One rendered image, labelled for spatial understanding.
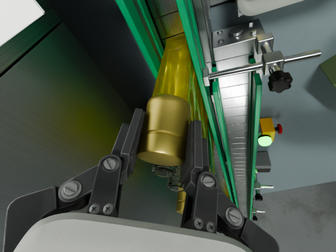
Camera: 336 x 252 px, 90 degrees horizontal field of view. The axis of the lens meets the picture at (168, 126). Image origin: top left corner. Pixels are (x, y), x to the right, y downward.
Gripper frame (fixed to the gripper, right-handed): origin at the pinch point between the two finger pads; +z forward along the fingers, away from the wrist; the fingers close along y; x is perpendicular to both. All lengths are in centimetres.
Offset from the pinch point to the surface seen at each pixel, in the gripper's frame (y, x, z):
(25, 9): -17.8, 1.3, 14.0
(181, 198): 5.5, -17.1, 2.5
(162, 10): -3.6, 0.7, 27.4
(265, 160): 55, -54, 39
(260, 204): 244, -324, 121
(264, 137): 39, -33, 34
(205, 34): 4.9, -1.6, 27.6
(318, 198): 280, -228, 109
